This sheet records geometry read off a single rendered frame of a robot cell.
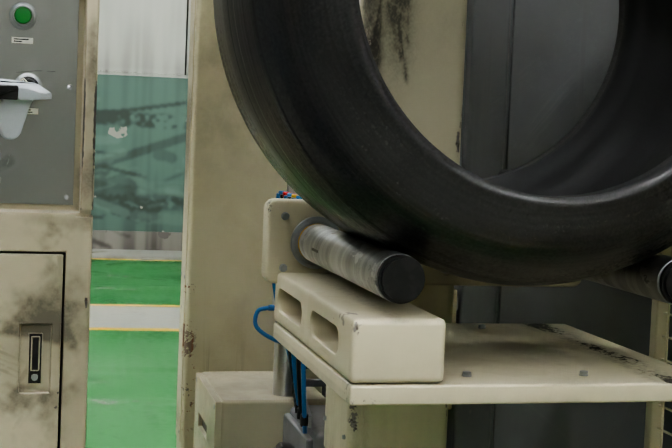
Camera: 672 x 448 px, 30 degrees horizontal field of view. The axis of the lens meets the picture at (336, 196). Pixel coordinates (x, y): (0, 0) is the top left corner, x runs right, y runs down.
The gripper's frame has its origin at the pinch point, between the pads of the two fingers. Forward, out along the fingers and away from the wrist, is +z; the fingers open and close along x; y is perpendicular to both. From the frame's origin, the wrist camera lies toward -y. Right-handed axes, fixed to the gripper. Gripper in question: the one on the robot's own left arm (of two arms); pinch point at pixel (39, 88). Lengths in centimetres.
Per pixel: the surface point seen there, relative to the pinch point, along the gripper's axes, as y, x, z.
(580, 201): 2, 50, 32
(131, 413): 141, -251, 148
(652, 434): 37, 29, 75
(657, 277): 9, 52, 42
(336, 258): 12.3, 28.5, 21.3
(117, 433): 138, -227, 131
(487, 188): 1, 47, 23
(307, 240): 13.6, 15.6, 26.6
